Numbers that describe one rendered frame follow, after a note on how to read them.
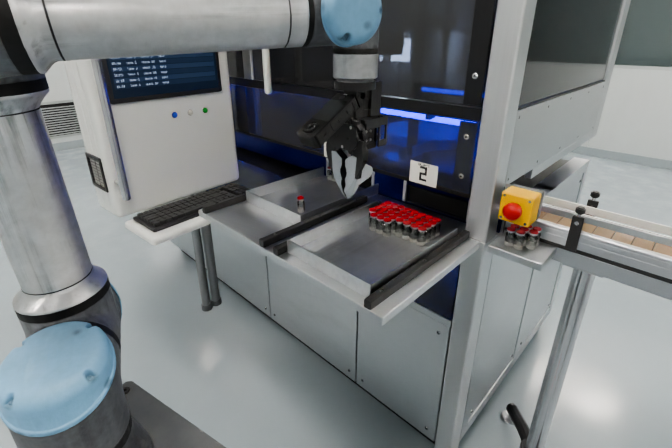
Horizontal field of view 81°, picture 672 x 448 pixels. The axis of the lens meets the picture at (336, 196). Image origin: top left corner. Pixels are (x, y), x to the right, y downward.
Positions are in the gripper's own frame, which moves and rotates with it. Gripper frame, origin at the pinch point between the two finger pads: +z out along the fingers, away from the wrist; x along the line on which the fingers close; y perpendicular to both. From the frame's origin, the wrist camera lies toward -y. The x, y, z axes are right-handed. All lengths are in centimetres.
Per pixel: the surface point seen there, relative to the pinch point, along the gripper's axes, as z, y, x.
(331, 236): 21.2, 13.8, 18.0
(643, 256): 17, 50, -41
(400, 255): 21.2, 18.9, -0.3
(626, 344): 109, 152, -41
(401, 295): 21.5, 6.8, -9.5
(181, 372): 109, -6, 92
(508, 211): 9.5, 35.3, -17.1
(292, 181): 20, 30, 54
